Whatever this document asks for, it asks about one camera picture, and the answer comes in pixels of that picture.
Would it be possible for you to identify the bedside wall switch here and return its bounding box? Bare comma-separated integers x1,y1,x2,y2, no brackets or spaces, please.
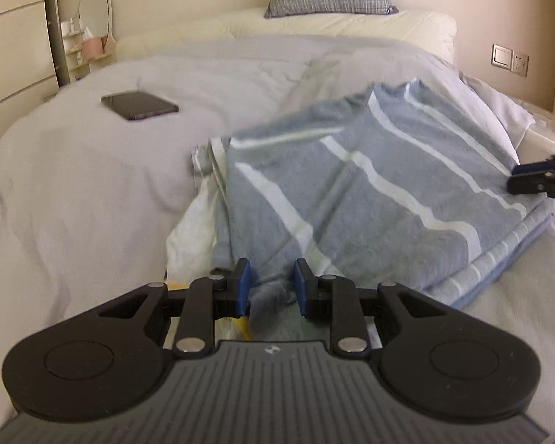
491,43,514,69

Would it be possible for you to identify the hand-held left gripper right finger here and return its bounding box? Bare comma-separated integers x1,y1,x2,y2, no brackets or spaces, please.
293,259,447,360

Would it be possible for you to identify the bed with pale bedspread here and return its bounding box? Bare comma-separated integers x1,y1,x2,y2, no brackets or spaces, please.
0,7,555,431

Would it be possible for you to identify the white garment with yellow print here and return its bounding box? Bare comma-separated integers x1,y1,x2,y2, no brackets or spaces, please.
164,145,260,347

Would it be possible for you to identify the oval mirror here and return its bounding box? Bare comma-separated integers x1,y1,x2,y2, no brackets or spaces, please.
77,0,112,40

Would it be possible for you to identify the black smartphone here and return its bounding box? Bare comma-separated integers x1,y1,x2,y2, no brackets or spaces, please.
101,91,180,122

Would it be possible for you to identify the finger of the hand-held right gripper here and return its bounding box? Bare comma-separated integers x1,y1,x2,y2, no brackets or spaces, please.
506,172,555,207
511,144,555,177

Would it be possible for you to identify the white bedside table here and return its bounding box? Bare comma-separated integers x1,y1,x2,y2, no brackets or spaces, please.
513,97,555,164

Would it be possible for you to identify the blue white-striped t-shirt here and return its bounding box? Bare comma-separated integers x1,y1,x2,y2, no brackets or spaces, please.
192,78,555,340

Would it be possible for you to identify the cream wardrobe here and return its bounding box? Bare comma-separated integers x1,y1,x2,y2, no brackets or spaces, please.
0,0,71,154

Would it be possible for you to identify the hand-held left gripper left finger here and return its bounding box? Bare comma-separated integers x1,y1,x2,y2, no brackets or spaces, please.
95,258,252,360

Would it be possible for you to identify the pink vanity shelf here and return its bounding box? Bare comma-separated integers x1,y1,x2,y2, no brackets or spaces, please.
59,18,117,81

